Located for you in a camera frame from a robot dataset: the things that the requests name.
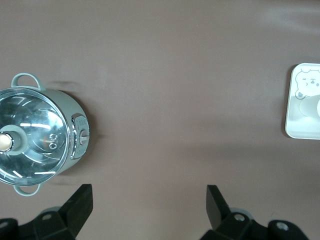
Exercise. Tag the brown table cover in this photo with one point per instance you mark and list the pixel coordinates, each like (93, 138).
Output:
(160, 75)

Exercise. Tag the cream bear print tray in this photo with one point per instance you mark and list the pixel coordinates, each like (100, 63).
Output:
(295, 125)

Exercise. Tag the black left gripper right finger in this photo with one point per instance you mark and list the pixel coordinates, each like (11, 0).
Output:
(220, 215)

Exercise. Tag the green electric cooking pot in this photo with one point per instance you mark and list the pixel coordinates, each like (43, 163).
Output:
(75, 105)

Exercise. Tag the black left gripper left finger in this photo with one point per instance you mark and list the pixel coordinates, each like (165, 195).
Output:
(72, 215)

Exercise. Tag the glass pot lid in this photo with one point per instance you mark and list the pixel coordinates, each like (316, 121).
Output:
(37, 112)

